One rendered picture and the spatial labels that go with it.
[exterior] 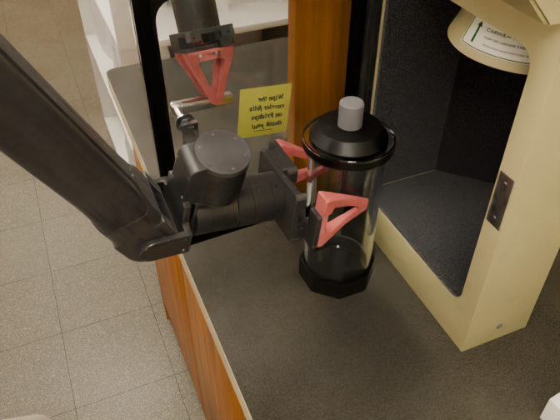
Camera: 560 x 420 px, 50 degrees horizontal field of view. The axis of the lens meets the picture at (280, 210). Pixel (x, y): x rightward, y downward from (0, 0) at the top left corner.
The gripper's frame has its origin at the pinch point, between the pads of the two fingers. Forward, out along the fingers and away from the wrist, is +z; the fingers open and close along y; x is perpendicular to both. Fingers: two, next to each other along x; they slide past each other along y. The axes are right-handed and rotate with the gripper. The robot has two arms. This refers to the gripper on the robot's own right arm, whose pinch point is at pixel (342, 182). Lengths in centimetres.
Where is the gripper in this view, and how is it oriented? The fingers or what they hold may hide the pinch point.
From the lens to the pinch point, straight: 73.7
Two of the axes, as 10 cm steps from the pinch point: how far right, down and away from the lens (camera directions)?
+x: -1.1, 7.9, 6.0
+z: 9.0, -1.7, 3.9
